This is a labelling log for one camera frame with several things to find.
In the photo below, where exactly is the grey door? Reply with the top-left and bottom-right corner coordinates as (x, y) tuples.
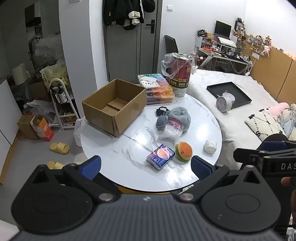
(103, 0), (162, 82)

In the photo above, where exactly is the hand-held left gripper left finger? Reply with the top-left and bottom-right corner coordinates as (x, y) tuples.
(31, 155), (121, 205)

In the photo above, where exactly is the black cap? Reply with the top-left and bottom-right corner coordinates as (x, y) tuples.
(142, 0), (156, 13)

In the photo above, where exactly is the grey plush toy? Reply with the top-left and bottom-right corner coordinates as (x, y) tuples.
(155, 106), (192, 133)

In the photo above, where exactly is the orange carton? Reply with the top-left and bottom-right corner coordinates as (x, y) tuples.
(32, 115), (55, 142)

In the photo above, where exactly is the white drawer organizer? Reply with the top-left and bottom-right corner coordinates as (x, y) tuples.
(195, 35), (215, 52)

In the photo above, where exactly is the black photo frame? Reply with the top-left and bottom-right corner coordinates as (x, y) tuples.
(234, 18), (245, 32)

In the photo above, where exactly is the black tray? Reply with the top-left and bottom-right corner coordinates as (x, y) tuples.
(206, 82), (252, 109)

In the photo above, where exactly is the yellow printed bag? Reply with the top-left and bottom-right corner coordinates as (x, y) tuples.
(39, 62), (71, 93)

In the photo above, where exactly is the clear plastic bag liner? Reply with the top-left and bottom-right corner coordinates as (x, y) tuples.
(161, 53), (197, 80)

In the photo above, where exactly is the stack of cups in plastic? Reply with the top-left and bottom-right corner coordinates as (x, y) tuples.
(168, 54), (195, 97)

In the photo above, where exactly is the blue tissue packet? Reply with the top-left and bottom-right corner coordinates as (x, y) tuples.
(146, 144), (176, 171)

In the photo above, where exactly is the person's right hand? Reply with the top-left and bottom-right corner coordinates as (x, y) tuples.
(281, 176), (296, 216)

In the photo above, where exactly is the plain cardboard box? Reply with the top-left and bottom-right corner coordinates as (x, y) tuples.
(28, 80), (50, 101)

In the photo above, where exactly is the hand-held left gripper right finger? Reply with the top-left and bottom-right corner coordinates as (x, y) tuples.
(177, 155), (264, 204)

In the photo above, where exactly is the row of small figurines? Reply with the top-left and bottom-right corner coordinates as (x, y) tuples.
(246, 35), (272, 56)

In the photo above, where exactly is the pile of white wrap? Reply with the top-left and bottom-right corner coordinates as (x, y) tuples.
(35, 34), (65, 70)

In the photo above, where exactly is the white cabinet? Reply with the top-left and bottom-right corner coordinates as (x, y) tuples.
(0, 76), (22, 186)

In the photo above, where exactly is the stack of colourful bead boxes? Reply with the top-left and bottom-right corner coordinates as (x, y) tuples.
(137, 74), (175, 105)

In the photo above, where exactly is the white paper card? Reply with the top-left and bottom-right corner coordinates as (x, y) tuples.
(139, 77), (158, 88)

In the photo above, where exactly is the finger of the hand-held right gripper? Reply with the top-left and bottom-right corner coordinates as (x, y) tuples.
(233, 148), (266, 164)
(257, 133), (292, 152)

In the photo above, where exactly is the yellow slipper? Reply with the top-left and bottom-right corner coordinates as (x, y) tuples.
(50, 142), (70, 154)
(47, 161), (65, 170)

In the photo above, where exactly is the burger plush toy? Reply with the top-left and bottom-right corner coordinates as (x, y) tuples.
(174, 141), (193, 164)

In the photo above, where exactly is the tan headboard panel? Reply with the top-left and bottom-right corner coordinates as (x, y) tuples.
(245, 34), (296, 105)

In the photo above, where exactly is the white patterned pillow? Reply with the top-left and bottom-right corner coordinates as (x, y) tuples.
(245, 109), (289, 142)

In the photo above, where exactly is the small brown cardboard box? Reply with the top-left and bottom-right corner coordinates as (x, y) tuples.
(17, 115), (44, 141)

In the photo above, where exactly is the white plastic bag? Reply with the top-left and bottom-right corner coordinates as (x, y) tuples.
(26, 100), (58, 126)

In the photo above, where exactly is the clear bag of white filling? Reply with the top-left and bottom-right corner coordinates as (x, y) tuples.
(158, 120), (183, 141)

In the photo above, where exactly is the white storage rack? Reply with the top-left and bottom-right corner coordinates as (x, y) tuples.
(49, 78), (80, 131)

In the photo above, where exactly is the white keyboard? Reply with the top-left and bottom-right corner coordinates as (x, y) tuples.
(217, 37), (237, 48)

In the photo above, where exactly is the white soft ball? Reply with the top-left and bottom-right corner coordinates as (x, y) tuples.
(203, 140), (218, 154)

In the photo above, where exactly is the white desk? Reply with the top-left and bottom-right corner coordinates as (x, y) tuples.
(195, 45), (251, 75)

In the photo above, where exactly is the black jacket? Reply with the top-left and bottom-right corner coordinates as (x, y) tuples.
(103, 0), (145, 30)

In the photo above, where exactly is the cream air fryer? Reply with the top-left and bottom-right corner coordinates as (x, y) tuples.
(12, 63), (31, 86)

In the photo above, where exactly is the pink fleece blanket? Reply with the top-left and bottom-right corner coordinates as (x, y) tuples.
(270, 102), (290, 118)

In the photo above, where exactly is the bed with white blanket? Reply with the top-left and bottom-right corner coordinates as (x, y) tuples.
(186, 68), (296, 172)

